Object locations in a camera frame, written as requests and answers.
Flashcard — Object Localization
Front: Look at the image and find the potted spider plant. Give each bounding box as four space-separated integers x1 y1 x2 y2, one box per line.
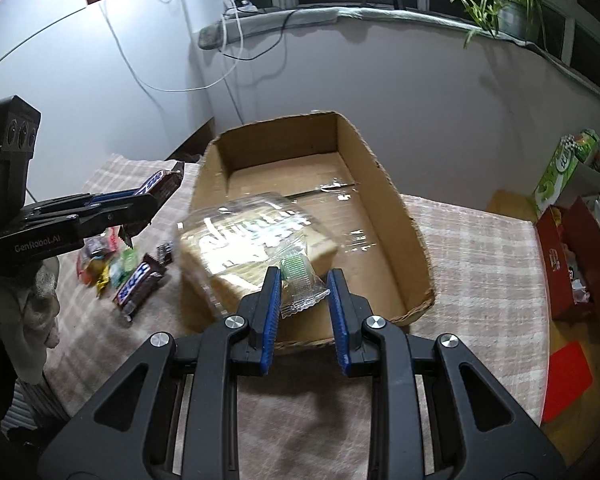
450 0 567 50

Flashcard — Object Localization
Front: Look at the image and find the grey striped cloth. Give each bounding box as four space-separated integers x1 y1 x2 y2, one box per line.
0 379 72 432

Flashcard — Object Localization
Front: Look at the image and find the red box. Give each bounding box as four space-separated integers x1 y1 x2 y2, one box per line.
535 195 600 329

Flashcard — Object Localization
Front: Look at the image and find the clear candy packet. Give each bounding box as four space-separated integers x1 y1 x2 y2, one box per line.
267 251 332 322

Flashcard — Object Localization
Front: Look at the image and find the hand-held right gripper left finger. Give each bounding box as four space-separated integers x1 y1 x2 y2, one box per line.
40 266 283 480

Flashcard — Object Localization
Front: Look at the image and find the white cable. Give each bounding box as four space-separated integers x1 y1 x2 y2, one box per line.
99 0 245 94

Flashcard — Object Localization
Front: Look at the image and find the black cable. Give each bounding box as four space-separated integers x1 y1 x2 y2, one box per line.
219 7 297 62

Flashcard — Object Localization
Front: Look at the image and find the green carton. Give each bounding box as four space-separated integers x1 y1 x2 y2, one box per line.
532 128 600 219

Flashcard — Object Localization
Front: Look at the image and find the grey windowsill cloth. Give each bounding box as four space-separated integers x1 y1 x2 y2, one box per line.
198 4 598 92

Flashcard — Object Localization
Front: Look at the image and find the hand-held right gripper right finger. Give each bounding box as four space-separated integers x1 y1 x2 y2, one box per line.
327 268 567 480

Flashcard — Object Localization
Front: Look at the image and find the pile of assorted candies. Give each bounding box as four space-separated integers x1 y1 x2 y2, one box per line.
76 226 140 302

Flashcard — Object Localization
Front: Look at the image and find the cardboard box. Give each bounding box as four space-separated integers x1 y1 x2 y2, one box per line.
180 109 437 357

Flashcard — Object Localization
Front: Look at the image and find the red paper sheet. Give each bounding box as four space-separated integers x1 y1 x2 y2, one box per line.
542 340 594 424

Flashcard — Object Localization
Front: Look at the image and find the person's left hand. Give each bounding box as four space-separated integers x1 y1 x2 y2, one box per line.
0 255 62 379

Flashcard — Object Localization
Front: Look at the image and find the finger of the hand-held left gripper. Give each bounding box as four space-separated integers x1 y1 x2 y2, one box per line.
24 188 149 219
77 193 160 239

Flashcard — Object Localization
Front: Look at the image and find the clear bag of sliced bread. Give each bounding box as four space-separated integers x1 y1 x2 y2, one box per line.
176 191 342 322

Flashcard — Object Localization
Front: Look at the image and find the brown chocolate bar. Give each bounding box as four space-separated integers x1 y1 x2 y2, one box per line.
112 253 169 324
131 160 186 207

